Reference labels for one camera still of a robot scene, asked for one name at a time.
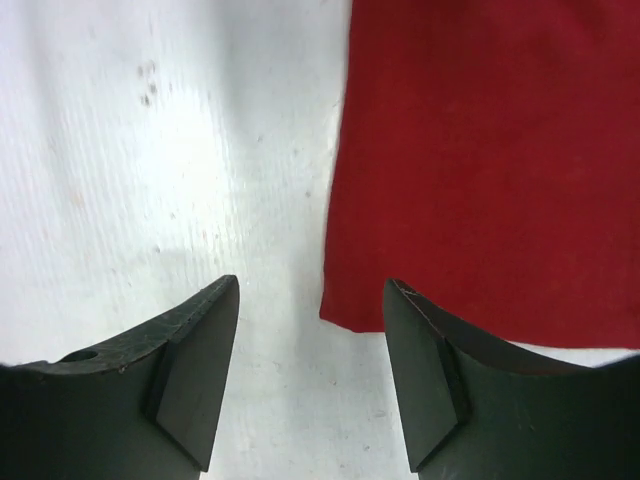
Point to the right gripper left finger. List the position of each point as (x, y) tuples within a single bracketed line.
[(145, 401)]

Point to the red t shirt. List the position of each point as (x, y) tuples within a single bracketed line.
[(489, 157)]

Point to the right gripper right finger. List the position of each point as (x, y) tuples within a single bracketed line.
[(470, 402)]

